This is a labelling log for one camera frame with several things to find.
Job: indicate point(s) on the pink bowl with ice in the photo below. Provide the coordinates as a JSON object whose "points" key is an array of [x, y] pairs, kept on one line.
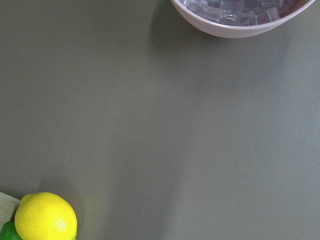
{"points": [[238, 32]]}

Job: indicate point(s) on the yellow lemon near bowl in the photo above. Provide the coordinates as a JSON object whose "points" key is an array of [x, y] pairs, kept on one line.
{"points": [[45, 216]]}

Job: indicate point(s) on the wooden cutting board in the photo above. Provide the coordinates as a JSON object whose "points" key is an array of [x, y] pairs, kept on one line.
{"points": [[8, 208]]}

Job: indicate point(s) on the green lime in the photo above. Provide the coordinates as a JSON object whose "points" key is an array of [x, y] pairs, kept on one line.
{"points": [[8, 232]]}

